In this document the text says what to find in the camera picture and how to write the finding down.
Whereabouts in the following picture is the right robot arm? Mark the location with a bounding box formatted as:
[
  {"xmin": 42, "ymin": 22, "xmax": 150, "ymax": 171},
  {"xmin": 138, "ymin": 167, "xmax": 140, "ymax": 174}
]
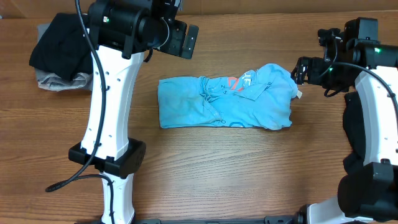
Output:
[{"xmin": 291, "ymin": 17, "xmax": 397, "ymax": 223}]

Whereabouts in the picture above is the folded grey garment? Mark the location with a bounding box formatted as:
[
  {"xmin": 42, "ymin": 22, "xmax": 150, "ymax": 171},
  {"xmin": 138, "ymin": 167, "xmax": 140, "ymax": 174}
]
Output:
[{"xmin": 29, "ymin": 21, "xmax": 93, "ymax": 91}]

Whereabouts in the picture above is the folded black garment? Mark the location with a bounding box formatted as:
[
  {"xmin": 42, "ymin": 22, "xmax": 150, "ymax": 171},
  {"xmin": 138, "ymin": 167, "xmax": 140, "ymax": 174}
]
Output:
[{"xmin": 29, "ymin": 13, "xmax": 93, "ymax": 81}]

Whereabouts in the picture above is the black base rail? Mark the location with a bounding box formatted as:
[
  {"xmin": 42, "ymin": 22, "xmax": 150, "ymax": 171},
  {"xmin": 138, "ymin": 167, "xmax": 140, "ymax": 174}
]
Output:
[{"xmin": 134, "ymin": 215, "xmax": 296, "ymax": 224}]

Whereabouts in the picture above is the black garment on right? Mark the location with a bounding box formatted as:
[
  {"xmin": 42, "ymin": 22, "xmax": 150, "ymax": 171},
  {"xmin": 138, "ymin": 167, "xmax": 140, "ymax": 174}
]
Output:
[{"xmin": 317, "ymin": 27, "xmax": 368, "ymax": 175}]

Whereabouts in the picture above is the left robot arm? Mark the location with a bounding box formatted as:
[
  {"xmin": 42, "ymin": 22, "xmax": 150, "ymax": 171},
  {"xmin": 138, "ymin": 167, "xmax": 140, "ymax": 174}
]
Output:
[{"xmin": 68, "ymin": 0, "xmax": 198, "ymax": 223}]

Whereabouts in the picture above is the light blue t-shirt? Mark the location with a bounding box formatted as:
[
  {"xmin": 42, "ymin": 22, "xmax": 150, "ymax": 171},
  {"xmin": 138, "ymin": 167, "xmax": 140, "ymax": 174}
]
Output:
[{"xmin": 158, "ymin": 63, "xmax": 302, "ymax": 130}]

